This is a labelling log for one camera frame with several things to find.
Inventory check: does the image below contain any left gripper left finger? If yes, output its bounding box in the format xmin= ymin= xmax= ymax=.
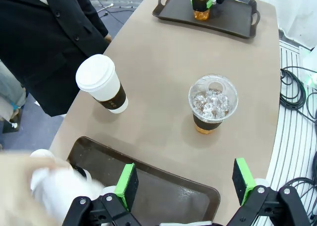
xmin=61 ymin=163 xmax=142 ymax=226

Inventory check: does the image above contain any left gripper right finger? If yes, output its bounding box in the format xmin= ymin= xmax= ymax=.
xmin=226 ymin=158 xmax=312 ymax=226

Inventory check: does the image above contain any white lidded paper coffee cup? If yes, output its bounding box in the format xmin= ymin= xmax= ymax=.
xmin=0 ymin=152 xmax=106 ymax=226
xmin=75 ymin=54 xmax=129 ymax=114
xmin=29 ymin=148 xmax=55 ymax=162

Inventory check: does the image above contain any person left forearm black sleeve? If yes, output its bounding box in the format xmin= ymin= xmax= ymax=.
xmin=79 ymin=0 xmax=110 ymax=40

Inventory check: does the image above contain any dark brown plastic serving tray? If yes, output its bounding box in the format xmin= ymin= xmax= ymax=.
xmin=66 ymin=136 xmax=221 ymax=226
xmin=152 ymin=0 xmax=261 ymax=40

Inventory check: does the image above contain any crumpled white plastic sheet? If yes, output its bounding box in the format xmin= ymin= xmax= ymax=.
xmin=299 ymin=46 xmax=317 ymax=88

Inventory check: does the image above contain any person in black coat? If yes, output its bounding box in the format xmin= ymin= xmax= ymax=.
xmin=0 ymin=0 xmax=112 ymax=117

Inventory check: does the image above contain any coiled black floor cable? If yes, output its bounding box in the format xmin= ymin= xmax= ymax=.
xmin=266 ymin=151 xmax=317 ymax=226
xmin=279 ymin=66 xmax=310 ymax=110

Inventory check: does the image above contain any white floor cable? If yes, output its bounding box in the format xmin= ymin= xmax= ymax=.
xmin=95 ymin=2 xmax=114 ymax=13

